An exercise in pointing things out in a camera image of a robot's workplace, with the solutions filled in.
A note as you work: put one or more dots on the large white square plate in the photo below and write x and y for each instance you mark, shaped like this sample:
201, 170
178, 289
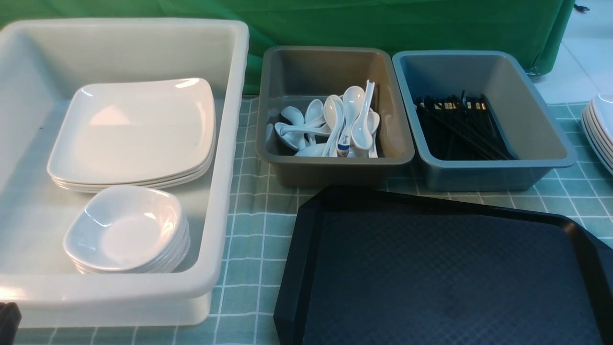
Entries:
132, 132

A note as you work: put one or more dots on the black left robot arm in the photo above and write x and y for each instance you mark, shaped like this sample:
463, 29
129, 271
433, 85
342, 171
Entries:
10, 319

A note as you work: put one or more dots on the pile of white spoons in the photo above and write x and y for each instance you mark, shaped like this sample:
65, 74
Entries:
340, 126

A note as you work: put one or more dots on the brown plastic bin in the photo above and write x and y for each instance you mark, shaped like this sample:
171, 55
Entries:
296, 75

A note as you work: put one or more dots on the black serving tray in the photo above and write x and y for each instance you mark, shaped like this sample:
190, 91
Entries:
368, 267

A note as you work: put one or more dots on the green checkered tablecloth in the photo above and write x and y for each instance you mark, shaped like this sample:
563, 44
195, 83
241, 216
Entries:
261, 219

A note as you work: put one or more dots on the pile of black chopsticks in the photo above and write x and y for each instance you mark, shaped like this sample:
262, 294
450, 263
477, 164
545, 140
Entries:
464, 127

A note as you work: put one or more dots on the blue-grey plastic bin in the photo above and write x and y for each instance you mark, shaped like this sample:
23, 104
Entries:
529, 128

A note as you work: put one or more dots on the large white plastic tub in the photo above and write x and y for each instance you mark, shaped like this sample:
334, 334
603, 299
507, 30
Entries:
43, 63

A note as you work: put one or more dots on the stack of white bowls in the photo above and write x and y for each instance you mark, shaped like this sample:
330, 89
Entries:
129, 229

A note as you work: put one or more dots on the stack of white square plates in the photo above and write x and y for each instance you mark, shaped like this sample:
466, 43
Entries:
191, 175

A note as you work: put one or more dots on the green backdrop cloth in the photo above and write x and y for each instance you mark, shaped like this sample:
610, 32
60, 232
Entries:
529, 30

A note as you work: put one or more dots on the stack of plates at right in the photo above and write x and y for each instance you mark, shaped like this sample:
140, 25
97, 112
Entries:
597, 124

